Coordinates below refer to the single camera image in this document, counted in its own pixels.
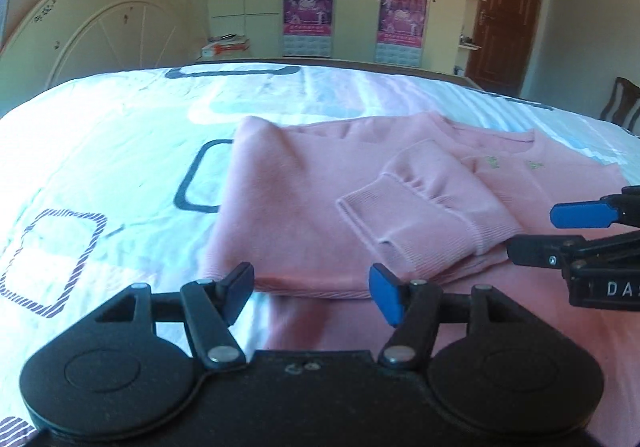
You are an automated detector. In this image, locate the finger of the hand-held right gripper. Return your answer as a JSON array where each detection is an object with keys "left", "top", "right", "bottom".
[
  {"left": 549, "top": 185, "right": 640, "bottom": 229},
  {"left": 507, "top": 228, "right": 640, "bottom": 273}
]

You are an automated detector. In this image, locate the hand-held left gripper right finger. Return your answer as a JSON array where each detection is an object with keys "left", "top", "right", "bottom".
[{"left": 369, "top": 263, "right": 521, "bottom": 369}]

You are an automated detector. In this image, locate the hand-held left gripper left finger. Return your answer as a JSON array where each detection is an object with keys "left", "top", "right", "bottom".
[{"left": 95, "top": 262, "right": 256, "bottom": 373}]

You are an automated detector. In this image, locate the pink sweater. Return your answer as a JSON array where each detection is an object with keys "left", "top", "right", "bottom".
[{"left": 202, "top": 111, "right": 640, "bottom": 303}]

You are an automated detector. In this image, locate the dark wooden chair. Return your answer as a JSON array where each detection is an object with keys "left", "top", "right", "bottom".
[{"left": 599, "top": 77, "right": 640, "bottom": 132}]

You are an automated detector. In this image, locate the patterned white bed sheet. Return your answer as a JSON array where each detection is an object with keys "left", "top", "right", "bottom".
[{"left": 0, "top": 62, "right": 640, "bottom": 447}]

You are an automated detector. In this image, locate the brown wooden door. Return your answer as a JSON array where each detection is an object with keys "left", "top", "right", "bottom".
[{"left": 469, "top": 0, "right": 548, "bottom": 98}]

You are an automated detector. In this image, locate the orange and white box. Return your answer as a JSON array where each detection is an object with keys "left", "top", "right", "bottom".
[{"left": 201, "top": 34, "right": 251, "bottom": 58}]

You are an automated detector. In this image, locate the white round headboard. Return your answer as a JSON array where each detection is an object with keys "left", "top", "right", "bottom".
[{"left": 0, "top": 0, "right": 206, "bottom": 92}]

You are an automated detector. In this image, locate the purple wall calendar poster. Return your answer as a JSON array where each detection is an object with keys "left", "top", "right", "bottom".
[
  {"left": 375, "top": 0, "right": 430, "bottom": 64},
  {"left": 281, "top": 0, "right": 335, "bottom": 58}
]

